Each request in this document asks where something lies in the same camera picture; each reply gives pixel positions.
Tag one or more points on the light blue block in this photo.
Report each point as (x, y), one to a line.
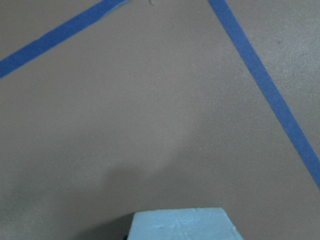
(183, 224)

